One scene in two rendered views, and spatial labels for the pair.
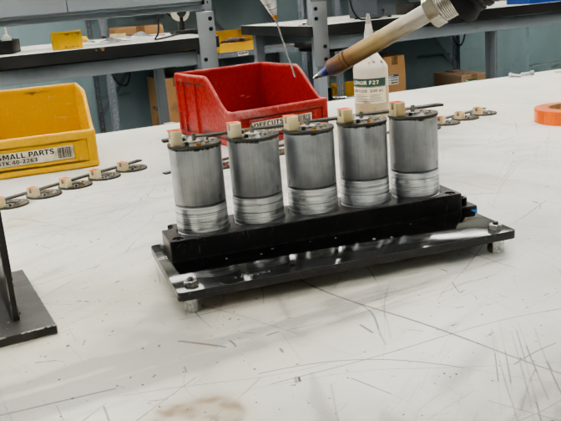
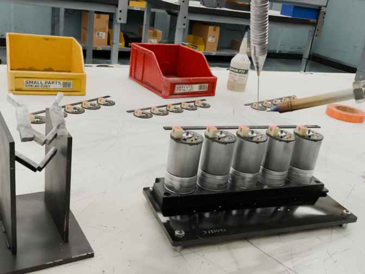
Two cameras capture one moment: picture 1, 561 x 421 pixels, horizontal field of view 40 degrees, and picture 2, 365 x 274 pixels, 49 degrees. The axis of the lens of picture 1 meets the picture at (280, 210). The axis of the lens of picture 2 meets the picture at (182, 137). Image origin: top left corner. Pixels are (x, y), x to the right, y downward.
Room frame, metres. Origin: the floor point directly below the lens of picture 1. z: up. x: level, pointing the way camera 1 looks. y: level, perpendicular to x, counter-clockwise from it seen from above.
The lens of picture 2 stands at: (0.08, 0.08, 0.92)
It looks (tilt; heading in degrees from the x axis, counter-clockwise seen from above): 21 degrees down; 352
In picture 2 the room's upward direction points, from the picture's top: 8 degrees clockwise
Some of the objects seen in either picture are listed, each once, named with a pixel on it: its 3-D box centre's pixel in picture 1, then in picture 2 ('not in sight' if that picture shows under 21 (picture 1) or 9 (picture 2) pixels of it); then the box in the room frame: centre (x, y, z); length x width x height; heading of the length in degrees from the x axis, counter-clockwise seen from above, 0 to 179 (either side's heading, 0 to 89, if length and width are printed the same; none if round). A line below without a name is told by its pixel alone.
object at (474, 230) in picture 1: (329, 248); (249, 208); (0.35, -0.02, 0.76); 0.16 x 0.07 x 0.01; 107
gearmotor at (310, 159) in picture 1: (311, 176); (245, 162); (0.37, -0.02, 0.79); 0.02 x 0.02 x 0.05
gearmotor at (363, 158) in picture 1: (363, 168); (274, 161); (0.38, -0.04, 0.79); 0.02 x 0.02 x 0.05
